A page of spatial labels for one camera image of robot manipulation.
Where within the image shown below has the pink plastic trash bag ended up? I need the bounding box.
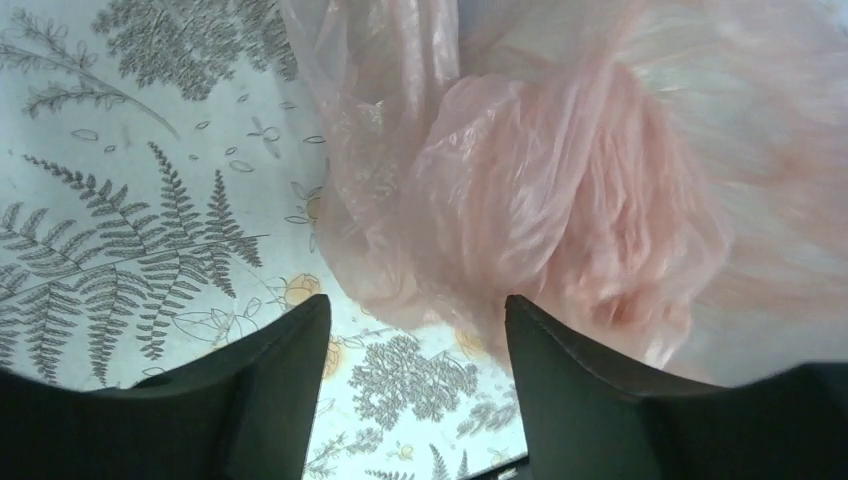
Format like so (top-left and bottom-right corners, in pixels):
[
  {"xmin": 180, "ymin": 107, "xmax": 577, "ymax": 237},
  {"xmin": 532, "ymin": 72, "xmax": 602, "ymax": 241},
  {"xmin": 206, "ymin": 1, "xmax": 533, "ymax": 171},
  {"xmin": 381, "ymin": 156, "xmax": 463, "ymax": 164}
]
[{"xmin": 281, "ymin": 1, "xmax": 847, "ymax": 384}]

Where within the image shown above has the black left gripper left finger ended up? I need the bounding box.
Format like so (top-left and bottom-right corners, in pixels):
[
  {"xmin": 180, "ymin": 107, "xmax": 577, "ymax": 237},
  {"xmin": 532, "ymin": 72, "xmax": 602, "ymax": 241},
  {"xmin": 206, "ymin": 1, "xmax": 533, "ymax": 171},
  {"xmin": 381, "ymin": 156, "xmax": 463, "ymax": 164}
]
[{"xmin": 1, "ymin": 294, "xmax": 331, "ymax": 480}]

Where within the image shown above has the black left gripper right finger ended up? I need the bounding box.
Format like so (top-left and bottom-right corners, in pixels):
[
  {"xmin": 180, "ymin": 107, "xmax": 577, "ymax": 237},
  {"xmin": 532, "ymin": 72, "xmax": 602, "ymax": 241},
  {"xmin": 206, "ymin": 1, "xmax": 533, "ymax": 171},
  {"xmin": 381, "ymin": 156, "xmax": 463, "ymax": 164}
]
[{"xmin": 505, "ymin": 295, "xmax": 847, "ymax": 479}]

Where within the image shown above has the floral tablecloth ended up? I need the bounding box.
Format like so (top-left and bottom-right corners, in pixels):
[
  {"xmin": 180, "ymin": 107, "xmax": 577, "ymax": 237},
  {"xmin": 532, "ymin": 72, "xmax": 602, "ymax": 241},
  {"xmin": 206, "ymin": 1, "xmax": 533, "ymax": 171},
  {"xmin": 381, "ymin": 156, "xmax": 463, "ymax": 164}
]
[{"xmin": 1, "ymin": 1, "xmax": 526, "ymax": 479}]

